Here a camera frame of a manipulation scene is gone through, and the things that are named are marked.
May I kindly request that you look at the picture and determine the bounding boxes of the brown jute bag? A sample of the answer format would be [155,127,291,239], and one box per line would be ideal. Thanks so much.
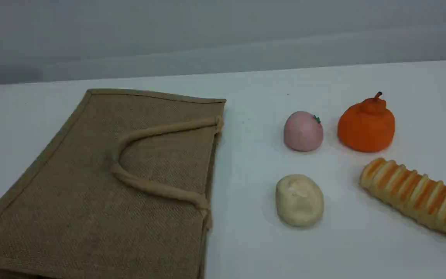
[0,88,227,279]

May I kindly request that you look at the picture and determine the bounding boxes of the long striped bread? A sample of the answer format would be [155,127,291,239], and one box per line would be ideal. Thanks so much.
[359,157,446,238]

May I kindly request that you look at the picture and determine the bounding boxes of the pink peach toy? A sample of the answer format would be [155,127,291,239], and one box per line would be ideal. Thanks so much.
[283,111,324,152]

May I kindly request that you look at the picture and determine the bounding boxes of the cream round bun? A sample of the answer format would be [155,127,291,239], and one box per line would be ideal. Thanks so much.
[276,174,325,227]

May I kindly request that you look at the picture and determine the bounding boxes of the orange tangerine toy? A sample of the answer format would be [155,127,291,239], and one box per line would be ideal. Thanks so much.
[337,91,396,153]

